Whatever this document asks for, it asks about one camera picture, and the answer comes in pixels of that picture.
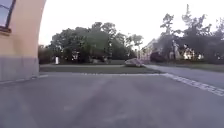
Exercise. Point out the grass lawn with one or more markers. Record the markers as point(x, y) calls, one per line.
point(93, 69)

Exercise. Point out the large grey boulder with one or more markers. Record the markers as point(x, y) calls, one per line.
point(134, 62)

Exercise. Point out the group of green trees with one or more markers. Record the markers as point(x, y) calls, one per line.
point(90, 43)

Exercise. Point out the grey asphalt pavement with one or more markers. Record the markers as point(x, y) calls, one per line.
point(100, 100)

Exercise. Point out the pale building behind trees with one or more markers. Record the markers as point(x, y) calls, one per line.
point(148, 50)

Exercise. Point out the row of dark trees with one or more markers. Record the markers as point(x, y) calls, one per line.
point(190, 43)

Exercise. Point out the grey cobblestone strip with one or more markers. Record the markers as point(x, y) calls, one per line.
point(196, 84)

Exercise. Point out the grey asphalt road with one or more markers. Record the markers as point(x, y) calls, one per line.
point(200, 75)

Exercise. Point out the yellow building with arched windows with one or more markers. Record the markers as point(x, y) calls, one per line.
point(16, 50)

